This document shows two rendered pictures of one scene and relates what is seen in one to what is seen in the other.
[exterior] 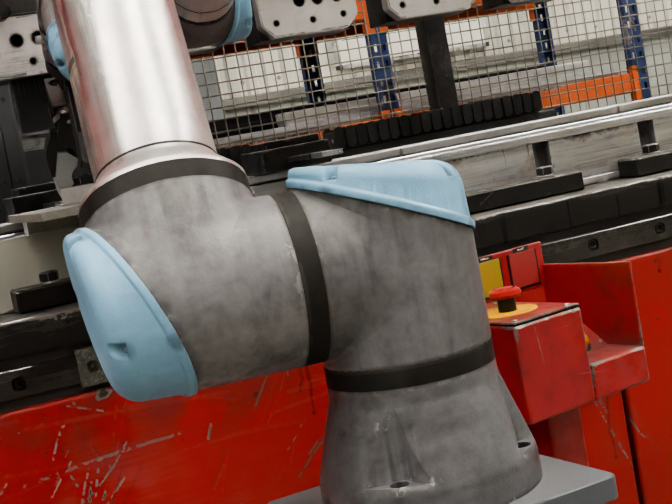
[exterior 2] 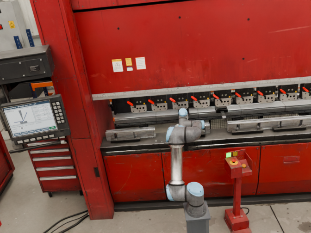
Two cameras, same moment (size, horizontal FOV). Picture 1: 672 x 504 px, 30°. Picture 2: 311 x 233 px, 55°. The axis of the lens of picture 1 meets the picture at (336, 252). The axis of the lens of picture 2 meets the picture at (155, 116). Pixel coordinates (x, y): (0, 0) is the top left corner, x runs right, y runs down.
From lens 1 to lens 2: 1.69 m
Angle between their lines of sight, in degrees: 33
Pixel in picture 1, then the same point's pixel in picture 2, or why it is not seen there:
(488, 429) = (199, 211)
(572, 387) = (238, 175)
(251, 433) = (201, 158)
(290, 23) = (219, 104)
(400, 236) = (194, 197)
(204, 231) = (177, 192)
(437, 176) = (198, 193)
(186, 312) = (174, 198)
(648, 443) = (261, 169)
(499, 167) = (250, 125)
